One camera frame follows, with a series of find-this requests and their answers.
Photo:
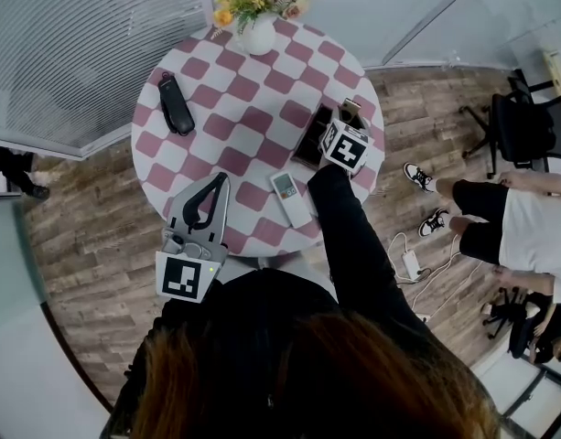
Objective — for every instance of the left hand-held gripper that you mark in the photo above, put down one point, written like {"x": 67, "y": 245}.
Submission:
{"x": 181, "y": 275}

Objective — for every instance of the white power strip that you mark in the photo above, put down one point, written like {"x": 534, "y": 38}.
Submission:
{"x": 411, "y": 265}

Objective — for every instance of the person's right forearm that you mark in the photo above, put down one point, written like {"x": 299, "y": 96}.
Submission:
{"x": 348, "y": 236}

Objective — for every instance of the white vase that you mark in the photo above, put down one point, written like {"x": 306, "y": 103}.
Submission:
{"x": 257, "y": 37}

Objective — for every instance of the person's left forearm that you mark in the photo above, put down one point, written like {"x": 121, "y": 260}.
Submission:
{"x": 184, "y": 313}

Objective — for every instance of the black metal frame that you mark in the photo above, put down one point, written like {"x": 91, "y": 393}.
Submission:
{"x": 531, "y": 387}

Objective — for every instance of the round checkered table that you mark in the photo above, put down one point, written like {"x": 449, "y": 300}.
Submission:
{"x": 243, "y": 103}

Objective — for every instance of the light wooden side table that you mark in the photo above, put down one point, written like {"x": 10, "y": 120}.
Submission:
{"x": 558, "y": 71}

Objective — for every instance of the person's torso in black top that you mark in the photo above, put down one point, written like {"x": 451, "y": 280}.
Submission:
{"x": 271, "y": 295}

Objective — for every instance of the black remote control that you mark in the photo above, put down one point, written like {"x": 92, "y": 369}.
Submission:
{"x": 175, "y": 105}

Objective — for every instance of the dark brown organizer box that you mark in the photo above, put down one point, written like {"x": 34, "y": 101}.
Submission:
{"x": 309, "y": 140}

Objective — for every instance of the white slatted window blinds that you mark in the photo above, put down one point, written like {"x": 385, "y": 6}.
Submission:
{"x": 74, "y": 39}

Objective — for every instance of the white remote control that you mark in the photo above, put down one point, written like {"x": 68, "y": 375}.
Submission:
{"x": 290, "y": 199}

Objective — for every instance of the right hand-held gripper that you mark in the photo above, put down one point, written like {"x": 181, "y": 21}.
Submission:
{"x": 346, "y": 146}

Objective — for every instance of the white charger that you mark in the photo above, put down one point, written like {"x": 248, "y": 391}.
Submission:
{"x": 423, "y": 318}

